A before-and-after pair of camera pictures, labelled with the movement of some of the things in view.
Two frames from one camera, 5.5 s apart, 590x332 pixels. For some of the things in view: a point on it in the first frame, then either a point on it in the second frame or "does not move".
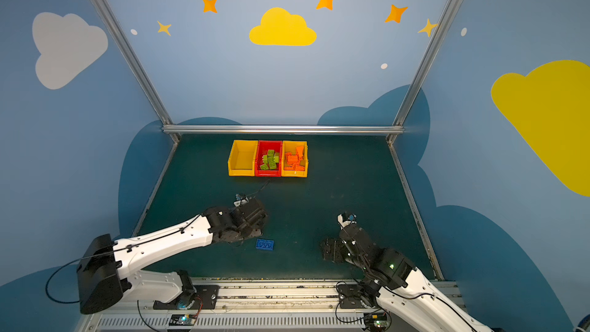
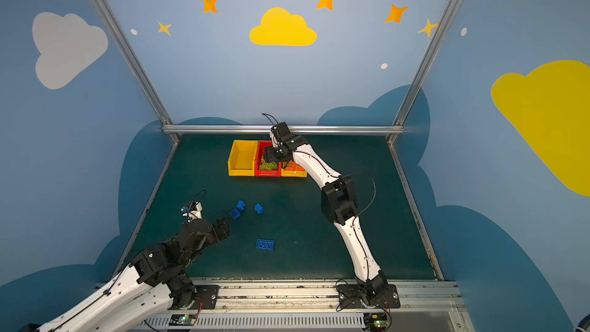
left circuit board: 183,320 does not move
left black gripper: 253,214 -> 219,229
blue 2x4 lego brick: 264,244 does not move
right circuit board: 377,321 does not move
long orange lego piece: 295,167 does not move
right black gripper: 336,247 -> 274,155
